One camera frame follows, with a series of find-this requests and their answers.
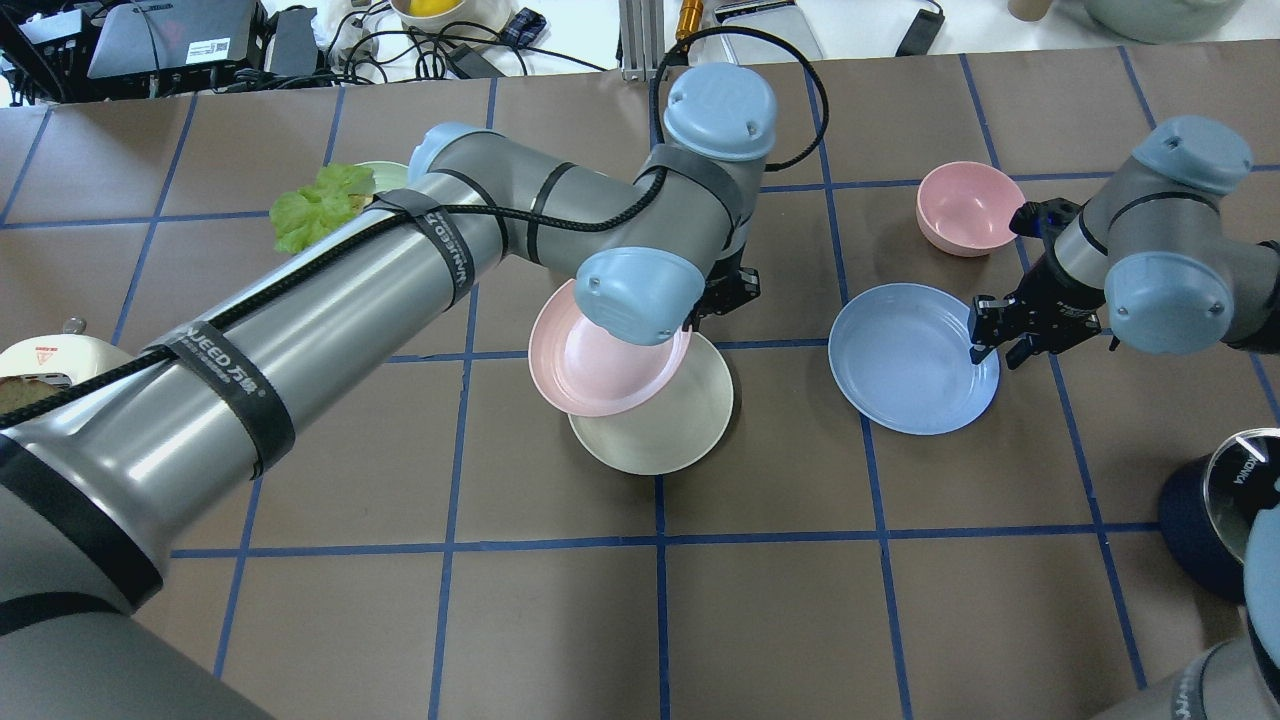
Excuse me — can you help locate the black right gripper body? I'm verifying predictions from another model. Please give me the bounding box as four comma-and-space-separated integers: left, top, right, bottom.
1005, 199, 1105, 356

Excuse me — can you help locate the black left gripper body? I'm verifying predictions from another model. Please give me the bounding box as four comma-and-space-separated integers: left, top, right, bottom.
690, 249, 762, 331

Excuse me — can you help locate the blue plate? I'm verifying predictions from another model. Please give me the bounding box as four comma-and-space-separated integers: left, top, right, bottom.
827, 283, 1001, 436

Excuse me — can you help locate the pink plate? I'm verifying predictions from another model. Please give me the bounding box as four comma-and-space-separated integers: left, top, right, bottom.
527, 279, 692, 416

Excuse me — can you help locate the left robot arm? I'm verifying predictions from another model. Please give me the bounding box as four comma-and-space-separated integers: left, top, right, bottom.
3, 63, 778, 719

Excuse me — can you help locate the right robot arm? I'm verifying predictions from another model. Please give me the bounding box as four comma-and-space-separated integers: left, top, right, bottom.
968, 115, 1277, 719

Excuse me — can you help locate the pink bowl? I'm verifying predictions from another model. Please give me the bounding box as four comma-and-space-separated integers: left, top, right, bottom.
915, 161, 1027, 258

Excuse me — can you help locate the cream white plate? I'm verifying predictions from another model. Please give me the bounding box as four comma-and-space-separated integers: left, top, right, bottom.
570, 333, 736, 477

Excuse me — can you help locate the dark blue saucepan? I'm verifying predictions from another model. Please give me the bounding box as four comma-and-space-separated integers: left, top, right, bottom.
1158, 427, 1279, 605

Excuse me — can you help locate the light green plate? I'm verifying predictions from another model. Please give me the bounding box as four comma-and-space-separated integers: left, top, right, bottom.
356, 161, 410, 197

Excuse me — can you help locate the green lettuce leaf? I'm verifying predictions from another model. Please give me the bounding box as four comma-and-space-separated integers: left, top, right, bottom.
268, 163, 375, 255

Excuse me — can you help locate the white toaster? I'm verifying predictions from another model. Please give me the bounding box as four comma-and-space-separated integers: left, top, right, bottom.
1, 316, 134, 389

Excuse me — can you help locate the bread slice in toaster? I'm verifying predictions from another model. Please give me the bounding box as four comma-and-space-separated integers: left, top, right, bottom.
1, 375, 61, 428

